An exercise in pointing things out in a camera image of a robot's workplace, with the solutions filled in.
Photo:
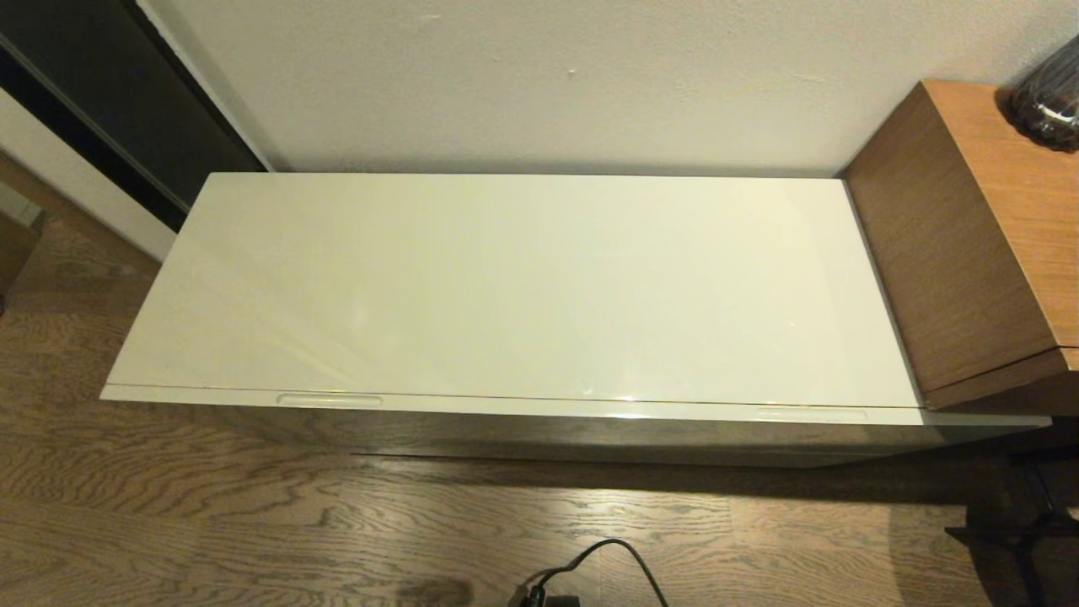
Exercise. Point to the white glossy drawer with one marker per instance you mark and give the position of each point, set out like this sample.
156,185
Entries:
539,405

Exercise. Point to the white glossy drawer cabinet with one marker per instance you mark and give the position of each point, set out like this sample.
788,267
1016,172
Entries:
523,287

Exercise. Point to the black power plug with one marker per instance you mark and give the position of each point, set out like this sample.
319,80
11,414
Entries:
552,601

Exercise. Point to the brown wooden side cabinet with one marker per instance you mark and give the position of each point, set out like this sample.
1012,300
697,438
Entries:
969,253

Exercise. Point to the dark sliding door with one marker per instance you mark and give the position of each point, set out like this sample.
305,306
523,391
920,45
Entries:
110,93

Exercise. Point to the brown wooden furniture piece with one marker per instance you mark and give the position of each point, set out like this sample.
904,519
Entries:
13,253

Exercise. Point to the black metal stand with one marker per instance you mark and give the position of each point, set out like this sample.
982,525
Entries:
1024,539

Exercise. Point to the dark glass vase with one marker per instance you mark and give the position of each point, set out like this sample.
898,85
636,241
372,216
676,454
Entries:
1049,101

